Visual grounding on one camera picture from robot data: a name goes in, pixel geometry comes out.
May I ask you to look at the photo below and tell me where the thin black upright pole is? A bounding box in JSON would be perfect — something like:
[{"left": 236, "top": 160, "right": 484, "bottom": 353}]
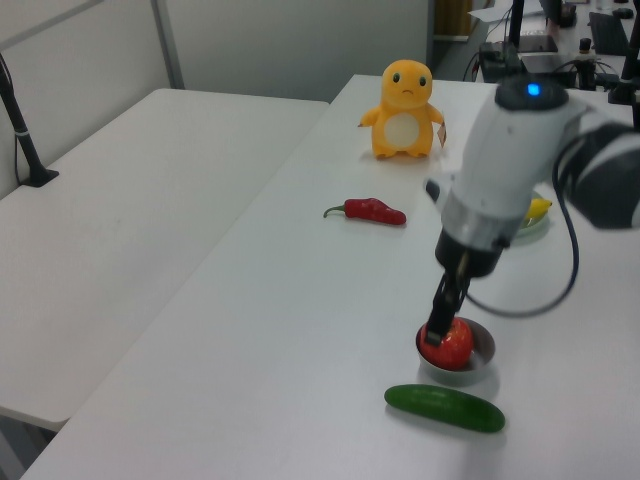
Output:
[{"left": 508, "top": 0, "right": 526, "bottom": 51}]

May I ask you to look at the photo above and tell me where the pale green plate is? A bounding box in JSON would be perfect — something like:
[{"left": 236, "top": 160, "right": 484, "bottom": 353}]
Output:
[{"left": 512, "top": 189, "right": 552, "bottom": 239}]

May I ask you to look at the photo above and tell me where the grey round bowl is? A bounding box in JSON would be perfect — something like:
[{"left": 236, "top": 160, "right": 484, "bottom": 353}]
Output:
[{"left": 414, "top": 317, "right": 497, "bottom": 387}]

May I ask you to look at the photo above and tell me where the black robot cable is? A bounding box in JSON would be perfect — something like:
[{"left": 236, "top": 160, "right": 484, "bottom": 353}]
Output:
[{"left": 462, "top": 142, "right": 584, "bottom": 319}]

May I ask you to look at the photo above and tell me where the orange plush dinosaur toy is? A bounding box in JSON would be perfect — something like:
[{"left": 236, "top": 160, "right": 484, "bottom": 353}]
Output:
[{"left": 358, "top": 58, "right": 448, "bottom": 161}]

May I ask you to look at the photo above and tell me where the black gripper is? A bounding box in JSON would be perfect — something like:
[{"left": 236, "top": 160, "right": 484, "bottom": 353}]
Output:
[{"left": 425, "top": 227, "right": 507, "bottom": 348}]

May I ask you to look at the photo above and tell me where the green cucumber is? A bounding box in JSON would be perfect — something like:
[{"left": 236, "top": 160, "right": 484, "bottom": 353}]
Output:
[{"left": 383, "top": 383, "right": 506, "bottom": 434}]

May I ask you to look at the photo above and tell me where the black pole stand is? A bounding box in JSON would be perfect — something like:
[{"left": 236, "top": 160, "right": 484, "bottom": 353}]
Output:
[{"left": 0, "top": 52, "right": 60, "bottom": 189}]

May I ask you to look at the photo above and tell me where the red apple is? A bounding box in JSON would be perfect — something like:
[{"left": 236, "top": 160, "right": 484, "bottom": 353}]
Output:
[{"left": 417, "top": 319, "right": 475, "bottom": 372}]

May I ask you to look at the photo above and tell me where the yellow banana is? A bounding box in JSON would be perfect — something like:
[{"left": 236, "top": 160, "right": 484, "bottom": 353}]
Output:
[{"left": 522, "top": 198, "right": 554, "bottom": 226}]

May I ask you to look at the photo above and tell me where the black camera stand clamp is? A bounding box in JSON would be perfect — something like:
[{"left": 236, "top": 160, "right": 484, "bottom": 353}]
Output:
[{"left": 606, "top": 14, "right": 640, "bottom": 105}]

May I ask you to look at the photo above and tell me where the black keyboard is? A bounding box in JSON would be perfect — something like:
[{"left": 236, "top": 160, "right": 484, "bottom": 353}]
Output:
[{"left": 588, "top": 10, "right": 633, "bottom": 55}]

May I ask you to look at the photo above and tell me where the red chili pepper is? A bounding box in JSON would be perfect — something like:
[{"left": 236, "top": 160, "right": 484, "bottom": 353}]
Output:
[{"left": 322, "top": 197, "right": 408, "bottom": 227}]

